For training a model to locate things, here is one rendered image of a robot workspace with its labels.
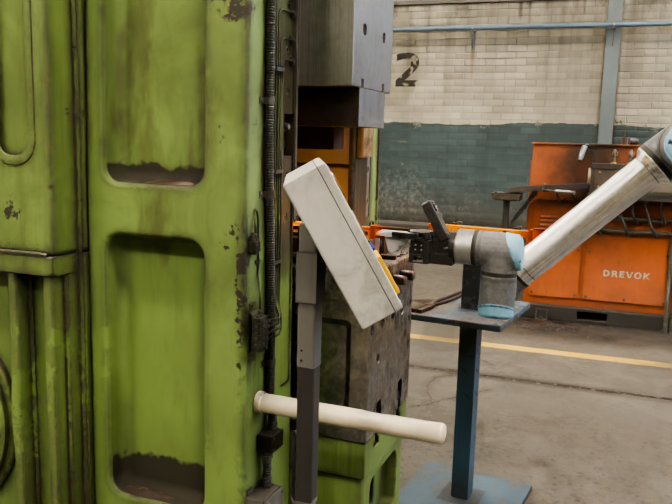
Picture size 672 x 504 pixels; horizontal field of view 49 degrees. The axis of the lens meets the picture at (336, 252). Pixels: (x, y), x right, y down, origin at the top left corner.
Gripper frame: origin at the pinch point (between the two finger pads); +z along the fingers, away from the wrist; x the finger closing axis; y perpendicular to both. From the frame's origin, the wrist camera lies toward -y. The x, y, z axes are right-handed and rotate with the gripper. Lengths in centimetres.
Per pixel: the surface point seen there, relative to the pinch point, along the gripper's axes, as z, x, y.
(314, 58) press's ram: 14.0, -17.5, -42.6
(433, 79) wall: 184, 750, -98
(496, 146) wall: 98, 753, -18
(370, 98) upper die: 3.8, -4.2, -34.1
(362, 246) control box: -19, -71, -7
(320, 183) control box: -13, -74, -17
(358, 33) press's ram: 4, -14, -49
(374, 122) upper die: 3.7, -0.5, -28.2
